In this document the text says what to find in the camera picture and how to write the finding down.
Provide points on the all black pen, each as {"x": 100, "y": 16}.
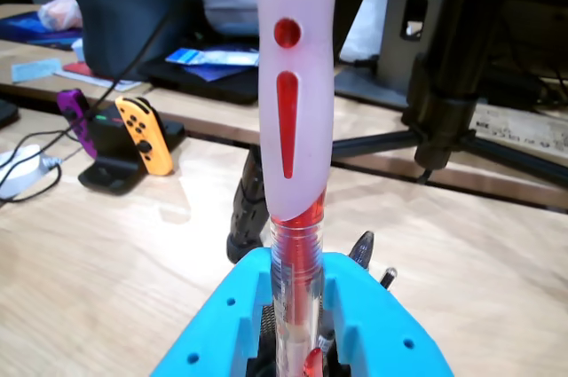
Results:
{"x": 388, "y": 278}

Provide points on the black controller charging dock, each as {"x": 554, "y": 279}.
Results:
{"x": 106, "y": 173}

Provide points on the light blue card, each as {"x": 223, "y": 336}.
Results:
{"x": 35, "y": 70}

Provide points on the black mesh pen holder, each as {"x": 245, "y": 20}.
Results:
{"x": 266, "y": 328}

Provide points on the black tripod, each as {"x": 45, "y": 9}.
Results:
{"x": 444, "y": 106}

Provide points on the grey office chair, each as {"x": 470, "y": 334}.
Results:
{"x": 124, "y": 18}

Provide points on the red notebook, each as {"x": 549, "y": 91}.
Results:
{"x": 84, "y": 71}

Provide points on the blue book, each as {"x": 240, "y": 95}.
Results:
{"x": 26, "y": 29}

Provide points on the clear pen with grey grip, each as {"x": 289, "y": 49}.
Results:
{"x": 361, "y": 247}

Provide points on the orange game controller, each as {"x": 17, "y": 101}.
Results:
{"x": 146, "y": 137}

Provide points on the clear plastic bag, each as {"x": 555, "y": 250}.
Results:
{"x": 60, "y": 13}

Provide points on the black flat case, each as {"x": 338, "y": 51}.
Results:
{"x": 199, "y": 86}

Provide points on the printed cardboard sheet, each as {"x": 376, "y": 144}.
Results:
{"x": 519, "y": 128}

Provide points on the purple game controller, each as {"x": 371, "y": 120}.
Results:
{"x": 73, "y": 104}

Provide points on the grey monitor stand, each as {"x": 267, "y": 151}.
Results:
{"x": 399, "y": 62}

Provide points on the white plastic bag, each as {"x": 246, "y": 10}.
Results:
{"x": 364, "y": 26}

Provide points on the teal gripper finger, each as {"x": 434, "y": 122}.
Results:
{"x": 222, "y": 319}
{"x": 381, "y": 328}

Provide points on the white round device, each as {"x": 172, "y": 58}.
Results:
{"x": 22, "y": 168}

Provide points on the blue white packet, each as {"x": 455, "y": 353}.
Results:
{"x": 208, "y": 60}

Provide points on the red pen with white grip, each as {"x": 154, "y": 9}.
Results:
{"x": 297, "y": 128}

